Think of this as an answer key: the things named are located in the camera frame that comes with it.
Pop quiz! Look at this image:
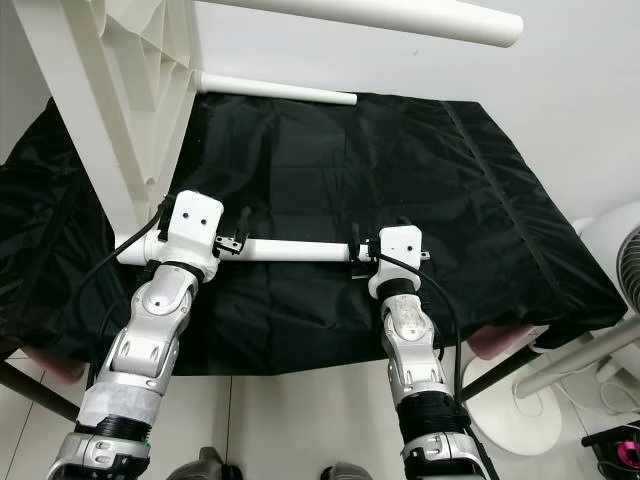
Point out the white plastic table leg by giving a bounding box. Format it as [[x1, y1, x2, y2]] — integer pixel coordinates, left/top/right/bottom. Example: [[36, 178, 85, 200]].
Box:
[[195, 0, 524, 49], [215, 238, 361, 264], [198, 72, 359, 107]]

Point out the white plastic children table top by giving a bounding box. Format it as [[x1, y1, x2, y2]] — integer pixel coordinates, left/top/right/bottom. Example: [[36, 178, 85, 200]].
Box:
[[10, 0, 203, 269]]

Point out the black table cloth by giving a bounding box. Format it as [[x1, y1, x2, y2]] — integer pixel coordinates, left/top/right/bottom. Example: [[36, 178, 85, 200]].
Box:
[[0, 90, 631, 376]]

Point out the grey right robot foot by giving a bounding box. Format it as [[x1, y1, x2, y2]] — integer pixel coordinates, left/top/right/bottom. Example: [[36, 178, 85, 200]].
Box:
[[320, 460, 376, 480]]

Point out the grey robot foot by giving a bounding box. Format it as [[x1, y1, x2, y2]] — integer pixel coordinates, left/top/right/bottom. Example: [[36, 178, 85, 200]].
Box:
[[320, 460, 376, 480], [180, 447, 241, 480]]

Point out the grey left robot foot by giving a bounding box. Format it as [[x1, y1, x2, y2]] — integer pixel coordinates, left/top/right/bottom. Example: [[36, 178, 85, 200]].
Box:
[[180, 447, 241, 480]]

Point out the black magenta hair dryer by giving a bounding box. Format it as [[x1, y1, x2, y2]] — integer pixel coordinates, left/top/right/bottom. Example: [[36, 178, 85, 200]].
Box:
[[582, 425, 640, 471]]

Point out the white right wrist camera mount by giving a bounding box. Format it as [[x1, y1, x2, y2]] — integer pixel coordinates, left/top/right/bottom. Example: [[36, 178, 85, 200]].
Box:
[[368, 225, 426, 299]]

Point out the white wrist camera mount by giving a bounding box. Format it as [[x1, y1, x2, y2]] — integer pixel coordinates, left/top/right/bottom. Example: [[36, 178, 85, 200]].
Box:
[[160, 190, 226, 286], [368, 225, 426, 299]]

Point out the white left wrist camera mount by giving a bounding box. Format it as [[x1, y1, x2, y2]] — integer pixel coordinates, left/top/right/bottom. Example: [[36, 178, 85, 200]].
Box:
[[160, 190, 226, 286]]

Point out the white pedestal fan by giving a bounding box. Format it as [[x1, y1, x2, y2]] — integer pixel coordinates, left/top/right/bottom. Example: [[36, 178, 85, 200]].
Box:
[[460, 200, 640, 456]]

